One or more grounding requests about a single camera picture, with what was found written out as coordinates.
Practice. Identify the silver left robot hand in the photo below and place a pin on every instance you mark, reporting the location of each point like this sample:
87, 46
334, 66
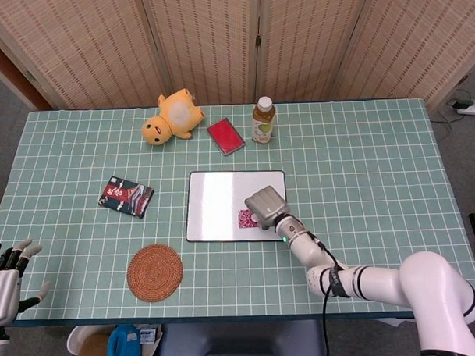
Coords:
3, 289

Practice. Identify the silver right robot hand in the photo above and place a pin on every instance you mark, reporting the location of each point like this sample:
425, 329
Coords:
267, 206

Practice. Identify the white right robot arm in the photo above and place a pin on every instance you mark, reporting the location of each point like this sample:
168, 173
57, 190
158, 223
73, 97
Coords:
381, 280

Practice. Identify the white board with black rim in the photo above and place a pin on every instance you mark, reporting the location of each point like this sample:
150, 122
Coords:
215, 202

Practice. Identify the red rectangular card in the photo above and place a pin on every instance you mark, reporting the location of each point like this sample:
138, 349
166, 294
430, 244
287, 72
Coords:
225, 135

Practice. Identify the green grid tablecloth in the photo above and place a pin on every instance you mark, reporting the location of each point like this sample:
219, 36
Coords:
358, 162

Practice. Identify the green tea bottle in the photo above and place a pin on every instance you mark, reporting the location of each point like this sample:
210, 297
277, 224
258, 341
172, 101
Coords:
263, 124

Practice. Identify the brown round container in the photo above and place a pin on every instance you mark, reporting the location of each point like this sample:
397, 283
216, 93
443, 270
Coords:
93, 353

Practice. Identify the yellow plush toy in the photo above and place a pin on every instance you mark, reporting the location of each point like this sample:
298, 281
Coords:
176, 113

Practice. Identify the round woven rattan coaster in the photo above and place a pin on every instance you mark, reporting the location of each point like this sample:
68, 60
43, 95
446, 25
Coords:
155, 272

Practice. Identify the blue plastic jug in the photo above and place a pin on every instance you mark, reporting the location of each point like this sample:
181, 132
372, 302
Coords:
120, 348

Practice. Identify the dark blue stool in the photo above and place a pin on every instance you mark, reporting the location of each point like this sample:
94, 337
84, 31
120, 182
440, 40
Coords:
243, 342

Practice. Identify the woven bamboo folding screen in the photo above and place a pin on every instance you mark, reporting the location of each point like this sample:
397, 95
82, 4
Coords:
100, 46

